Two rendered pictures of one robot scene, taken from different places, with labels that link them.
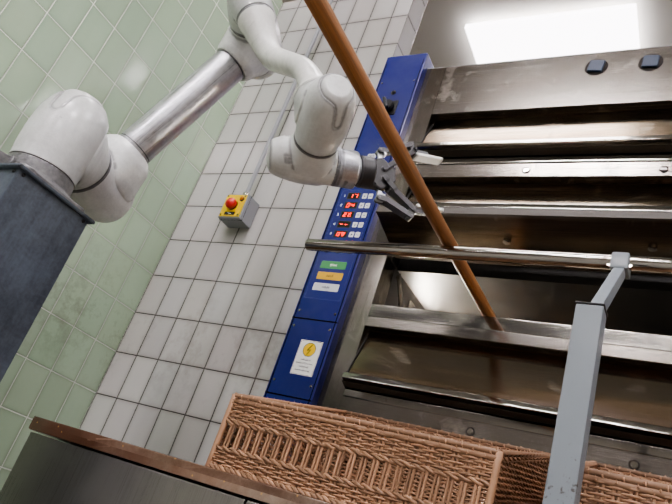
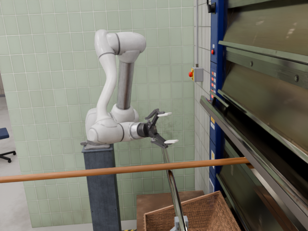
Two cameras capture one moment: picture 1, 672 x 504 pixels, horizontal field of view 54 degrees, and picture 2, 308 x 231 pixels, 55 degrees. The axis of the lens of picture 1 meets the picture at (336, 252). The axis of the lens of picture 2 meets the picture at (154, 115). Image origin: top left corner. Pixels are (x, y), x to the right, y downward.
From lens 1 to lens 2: 1.84 m
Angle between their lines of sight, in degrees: 66
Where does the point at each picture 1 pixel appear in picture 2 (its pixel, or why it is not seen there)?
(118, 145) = (114, 112)
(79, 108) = (89, 120)
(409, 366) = (232, 177)
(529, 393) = (253, 217)
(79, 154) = not seen: hidden behind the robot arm
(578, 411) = not seen: outside the picture
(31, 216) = (94, 160)
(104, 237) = (165, 99)
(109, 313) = (183, 120)
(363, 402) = not seen: hidden behind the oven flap
